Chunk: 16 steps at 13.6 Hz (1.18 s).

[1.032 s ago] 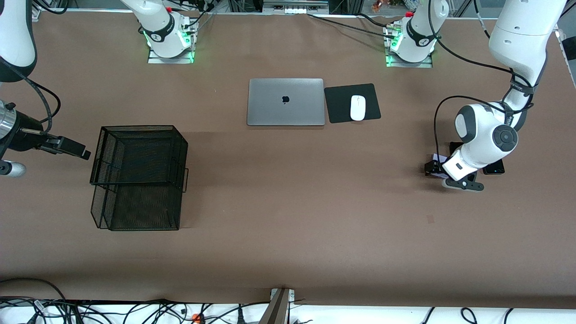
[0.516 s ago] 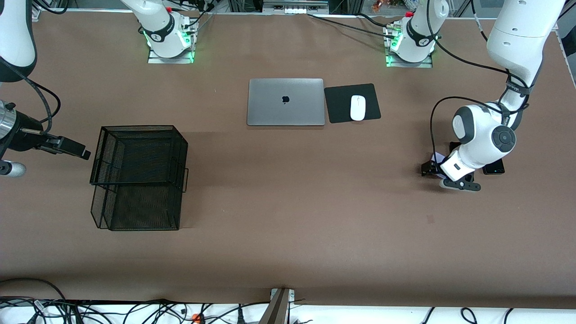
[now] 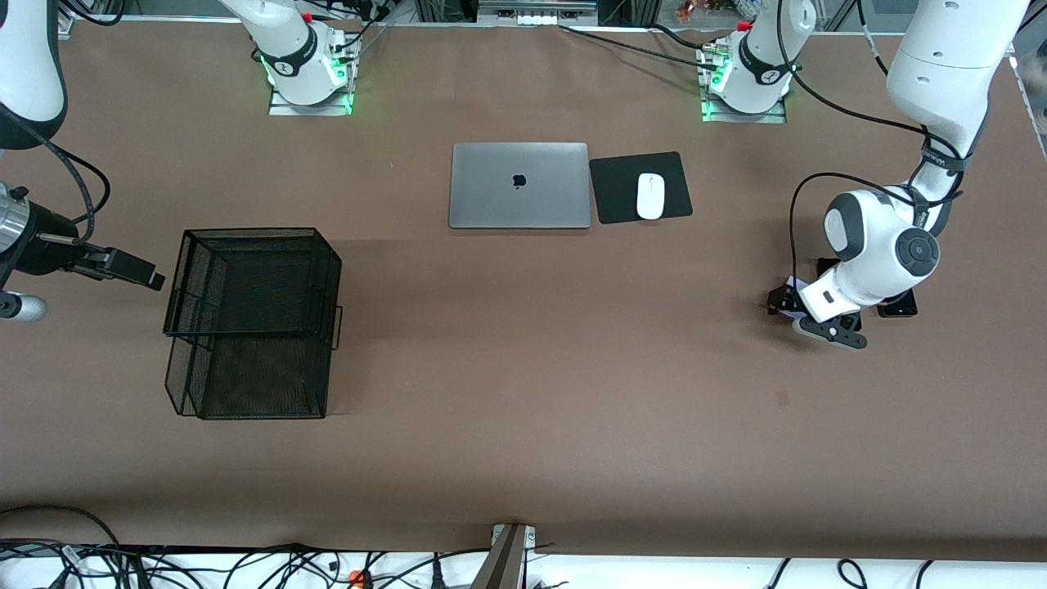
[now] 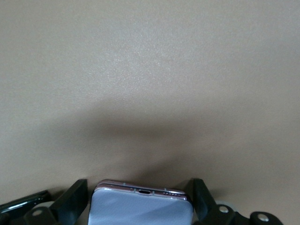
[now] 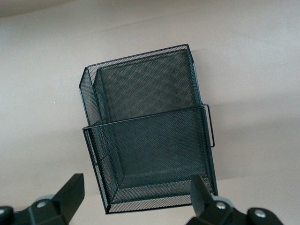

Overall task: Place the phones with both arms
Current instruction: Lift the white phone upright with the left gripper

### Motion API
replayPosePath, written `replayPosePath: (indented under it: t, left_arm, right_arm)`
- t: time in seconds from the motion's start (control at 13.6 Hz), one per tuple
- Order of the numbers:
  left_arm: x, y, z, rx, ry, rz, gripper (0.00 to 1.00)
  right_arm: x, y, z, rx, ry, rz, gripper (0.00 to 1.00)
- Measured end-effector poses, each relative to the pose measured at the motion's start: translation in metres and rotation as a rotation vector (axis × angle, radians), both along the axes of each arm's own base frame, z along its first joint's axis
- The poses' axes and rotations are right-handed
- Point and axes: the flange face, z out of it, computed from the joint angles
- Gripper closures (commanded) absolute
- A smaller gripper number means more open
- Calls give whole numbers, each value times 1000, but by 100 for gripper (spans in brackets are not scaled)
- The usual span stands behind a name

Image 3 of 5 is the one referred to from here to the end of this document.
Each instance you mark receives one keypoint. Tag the small black flip phone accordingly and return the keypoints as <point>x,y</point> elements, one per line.
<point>900,309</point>

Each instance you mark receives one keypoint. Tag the long black smartphone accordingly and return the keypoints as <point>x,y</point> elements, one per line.
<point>826,266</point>

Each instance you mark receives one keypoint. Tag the silver closed laptop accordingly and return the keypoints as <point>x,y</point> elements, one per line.
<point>491,196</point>

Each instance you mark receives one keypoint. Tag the white computer mouse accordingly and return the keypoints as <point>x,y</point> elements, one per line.
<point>650,196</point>

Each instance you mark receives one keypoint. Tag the black mouse pad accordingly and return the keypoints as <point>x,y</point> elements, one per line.
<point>613,196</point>

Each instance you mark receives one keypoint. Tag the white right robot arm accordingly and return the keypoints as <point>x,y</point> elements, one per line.
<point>24,65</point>

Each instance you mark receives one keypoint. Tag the aluminium arm base plate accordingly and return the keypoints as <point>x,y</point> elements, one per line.
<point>286,110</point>
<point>773,117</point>

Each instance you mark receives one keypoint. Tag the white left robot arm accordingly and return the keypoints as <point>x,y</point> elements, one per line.
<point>949,65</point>

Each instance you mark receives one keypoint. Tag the aluminium frame profile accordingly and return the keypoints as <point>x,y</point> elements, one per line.
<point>65,29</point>

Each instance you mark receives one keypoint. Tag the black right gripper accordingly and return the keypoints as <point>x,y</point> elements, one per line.
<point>42,245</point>

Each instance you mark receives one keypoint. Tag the white flip phone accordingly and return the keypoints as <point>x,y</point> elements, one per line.
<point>797,283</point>

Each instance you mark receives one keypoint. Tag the aluminium camera mount post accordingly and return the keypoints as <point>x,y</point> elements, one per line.
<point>503,564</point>

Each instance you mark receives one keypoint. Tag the grey power strip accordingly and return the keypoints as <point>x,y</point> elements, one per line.
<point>536,15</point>

